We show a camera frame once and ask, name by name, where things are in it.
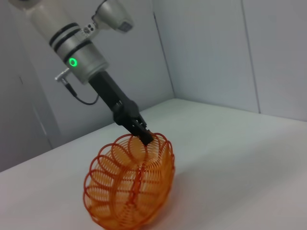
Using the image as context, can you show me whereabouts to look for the orange wire basket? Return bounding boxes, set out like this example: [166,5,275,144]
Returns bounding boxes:
[83,132,176,230]

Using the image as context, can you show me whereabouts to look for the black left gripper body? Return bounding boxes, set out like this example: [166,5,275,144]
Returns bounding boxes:
[88,71,140,129]

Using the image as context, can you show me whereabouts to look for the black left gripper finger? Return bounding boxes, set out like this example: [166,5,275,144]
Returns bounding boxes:
[134,114,151,132]
[126,119,154,146]

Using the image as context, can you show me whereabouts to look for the black left arm cable with plug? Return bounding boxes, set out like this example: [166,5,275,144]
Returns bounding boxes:
[54,68,99,105]

